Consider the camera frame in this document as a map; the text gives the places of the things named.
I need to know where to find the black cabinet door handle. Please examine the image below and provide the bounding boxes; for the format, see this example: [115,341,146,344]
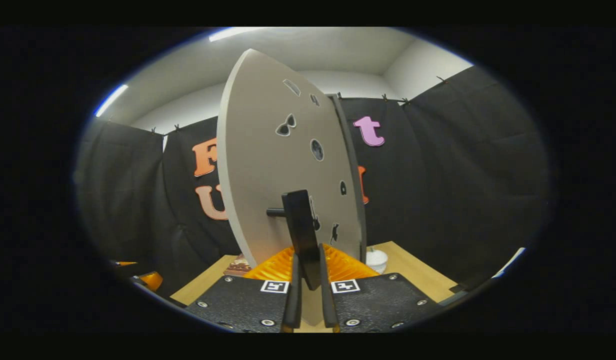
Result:
[266,189,325,292]

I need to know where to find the dark grey cabinet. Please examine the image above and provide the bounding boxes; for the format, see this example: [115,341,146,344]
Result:
[330,93,368,263]

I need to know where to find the brown cover book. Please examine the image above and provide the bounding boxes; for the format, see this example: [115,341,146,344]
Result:
[223,253,252,277]

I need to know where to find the white cabinet door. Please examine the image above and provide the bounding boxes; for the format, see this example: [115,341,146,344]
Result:
[216,48,364,271]

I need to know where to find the long ceiling light strip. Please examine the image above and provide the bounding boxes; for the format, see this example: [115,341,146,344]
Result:
[94,84,130,118]

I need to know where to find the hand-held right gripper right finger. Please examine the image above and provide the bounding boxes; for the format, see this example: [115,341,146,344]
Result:
[319,244,441,333]

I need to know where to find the black backdrop cloth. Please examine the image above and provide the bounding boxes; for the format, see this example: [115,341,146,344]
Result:
[73,65,551,301]

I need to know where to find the small white container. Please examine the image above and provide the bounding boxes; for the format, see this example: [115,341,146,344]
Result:
[365,246,389,275]

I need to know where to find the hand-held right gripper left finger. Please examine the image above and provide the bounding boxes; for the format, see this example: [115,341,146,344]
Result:
[185,247,304,333]

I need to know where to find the white panel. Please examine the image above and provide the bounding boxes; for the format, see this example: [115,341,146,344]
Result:
[490,246,527,279]

